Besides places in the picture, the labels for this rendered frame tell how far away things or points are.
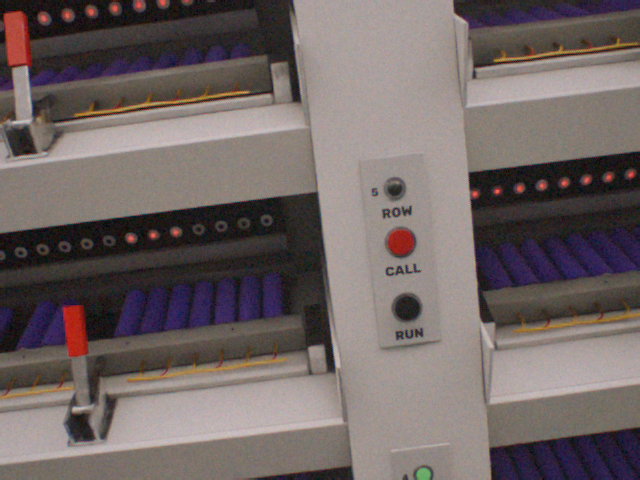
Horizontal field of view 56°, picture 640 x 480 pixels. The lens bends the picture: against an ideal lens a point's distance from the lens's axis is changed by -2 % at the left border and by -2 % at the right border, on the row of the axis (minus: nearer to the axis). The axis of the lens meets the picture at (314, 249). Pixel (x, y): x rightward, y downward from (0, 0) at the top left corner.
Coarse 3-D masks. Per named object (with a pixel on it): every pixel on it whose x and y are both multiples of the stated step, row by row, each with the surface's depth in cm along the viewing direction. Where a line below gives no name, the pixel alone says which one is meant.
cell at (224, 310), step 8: (224, 280) 54; (232, 280) 54; (224, 288) 53; (232, 288) 53; (216, 296) 52; (224, 296) 52; (232, 296) 52; (216, 304) 51; (224, 304) 51; (232, 304) 51; (216, 312) 50; (224, 312) 50; (232, 312) 50; (216, 320) 49; (224, 320) 49; (232, 320) 49
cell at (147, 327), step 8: (160, 288) 54; (152, 296) 53; (160, 296) 53; (168, 296) 54; (152, 304) 52; (160, 304) 52; (144, 312) 51; (152, 312) 51; (160, 312) 51; (144, 320) 50; (152, 320) 50; (160, 320) 51; (144, 328) 49; (152, 328) 49; (160, 328) 50
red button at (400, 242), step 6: (396, 234) 38; (402, 234) 38; (408, 234) 38; (390, 240) 38; (396, 240) 38; (402, 240) 38; (408, 240) 38; (390, 246) 38; (396, 246) 38; (402, 246) 38; (408, 246) 38; (396, 252) 38; (402, 252) 38; (408, 252) 39
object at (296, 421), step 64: (128, 256) 55; (192, 256) 56; (320, 320) 46; (64, 384) 47; (128, 384) 47; (256, 384) 45; (320, 384) 44; (0, 448) 42; (64, 448) 42; (128, 448) 41; (192, 448) 41; (256, 448) 42; (320, 448) 42
